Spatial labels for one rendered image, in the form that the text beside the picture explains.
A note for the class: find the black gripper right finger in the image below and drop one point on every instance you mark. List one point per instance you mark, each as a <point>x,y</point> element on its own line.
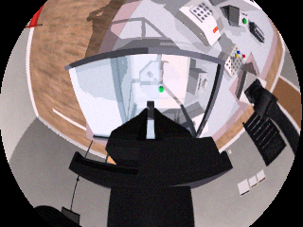
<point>167,129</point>

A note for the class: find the white tube rack with holes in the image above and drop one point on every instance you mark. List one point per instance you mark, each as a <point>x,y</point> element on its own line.
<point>232,64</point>

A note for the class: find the light grey bench mat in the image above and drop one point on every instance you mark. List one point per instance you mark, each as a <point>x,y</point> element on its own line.
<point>153,24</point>

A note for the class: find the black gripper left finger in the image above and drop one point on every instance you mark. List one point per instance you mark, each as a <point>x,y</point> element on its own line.
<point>135,128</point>

